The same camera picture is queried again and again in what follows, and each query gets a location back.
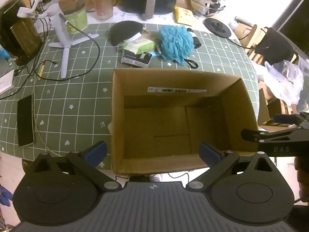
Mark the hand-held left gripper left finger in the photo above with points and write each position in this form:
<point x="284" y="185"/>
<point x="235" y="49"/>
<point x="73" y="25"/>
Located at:
<point x="97" y="151"/>

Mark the white flat box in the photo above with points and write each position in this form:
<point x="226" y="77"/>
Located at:
<point x="5" y="82"/>

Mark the white gimbal tripod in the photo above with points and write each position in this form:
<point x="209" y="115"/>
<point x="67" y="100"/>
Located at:
<point x="61" y="36"/>

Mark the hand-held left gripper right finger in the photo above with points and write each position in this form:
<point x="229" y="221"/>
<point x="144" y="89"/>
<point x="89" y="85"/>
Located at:
<point x="208" y="153"/>

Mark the blue bath loofah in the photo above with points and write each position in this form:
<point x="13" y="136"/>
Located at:
<point x="176" y="42"/>

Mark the flat cardboard boxes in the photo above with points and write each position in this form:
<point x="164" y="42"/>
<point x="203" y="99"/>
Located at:
<point x="268" y="111"/>

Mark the yellow wooden stick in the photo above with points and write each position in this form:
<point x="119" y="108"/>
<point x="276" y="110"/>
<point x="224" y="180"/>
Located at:
<point x="41" y="72"/>

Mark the clear plastic bag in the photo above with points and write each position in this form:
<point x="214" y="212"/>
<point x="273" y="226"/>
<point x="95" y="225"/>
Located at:
<point x="284" y="79"/>

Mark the black cloth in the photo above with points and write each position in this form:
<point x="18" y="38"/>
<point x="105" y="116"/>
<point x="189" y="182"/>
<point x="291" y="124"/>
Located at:
<point x="275" y="44"/>

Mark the black round kettle base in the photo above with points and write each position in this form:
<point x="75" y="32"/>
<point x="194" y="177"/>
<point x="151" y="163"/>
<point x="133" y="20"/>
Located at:
<point x="217" y="26"/>

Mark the small black box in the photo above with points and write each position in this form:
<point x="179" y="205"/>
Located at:
<point x="135" y="59"/>

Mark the clear container with packets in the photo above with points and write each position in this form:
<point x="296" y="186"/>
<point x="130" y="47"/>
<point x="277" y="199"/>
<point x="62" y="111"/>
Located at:
<point x="202" y="0"/>

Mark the green label jar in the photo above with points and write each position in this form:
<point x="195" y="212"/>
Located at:
<point x="77" y="19"/>

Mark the brown cardboard box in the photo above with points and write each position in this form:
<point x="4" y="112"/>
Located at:
<point x="178" y="123"/>

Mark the green wet wipes pack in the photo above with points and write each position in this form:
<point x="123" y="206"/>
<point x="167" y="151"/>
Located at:
<point x="140" y="46"/>

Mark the black electric kettle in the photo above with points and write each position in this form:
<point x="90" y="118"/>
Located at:
<point x="17" y="31"/>

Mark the wooden chair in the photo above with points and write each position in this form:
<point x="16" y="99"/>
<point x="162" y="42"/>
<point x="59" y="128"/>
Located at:
<point x="251" y="33"/>

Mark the yellow wipes pack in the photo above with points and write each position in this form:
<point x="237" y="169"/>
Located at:
<point x="184" y="15"/>

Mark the black half-round sponge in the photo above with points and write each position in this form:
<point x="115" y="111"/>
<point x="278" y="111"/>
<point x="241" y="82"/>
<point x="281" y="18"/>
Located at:
<point x="123" y="31"/>

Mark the black smartphone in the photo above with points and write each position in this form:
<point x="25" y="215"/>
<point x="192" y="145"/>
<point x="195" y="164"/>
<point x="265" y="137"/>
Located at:
<point x="25" y="120"/>

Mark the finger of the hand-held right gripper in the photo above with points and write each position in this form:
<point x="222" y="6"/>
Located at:
<point x="256" y="135"/>
<point x="284" y="119"/>

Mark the grey lid shaker bottle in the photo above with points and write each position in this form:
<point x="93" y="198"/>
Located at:
<point x="102" y="2"/>

